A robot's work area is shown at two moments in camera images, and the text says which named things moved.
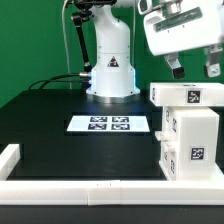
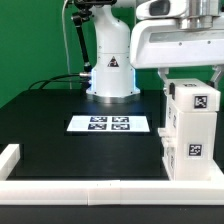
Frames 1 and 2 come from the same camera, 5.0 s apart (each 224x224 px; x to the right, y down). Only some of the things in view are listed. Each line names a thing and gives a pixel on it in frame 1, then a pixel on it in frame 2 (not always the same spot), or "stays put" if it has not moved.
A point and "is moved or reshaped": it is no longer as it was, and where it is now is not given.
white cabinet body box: [190, 144] is moved or reshaped
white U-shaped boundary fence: [24, 191] stays put
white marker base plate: [108, 123] stays put
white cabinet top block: [187, 94] is moved or reshaped
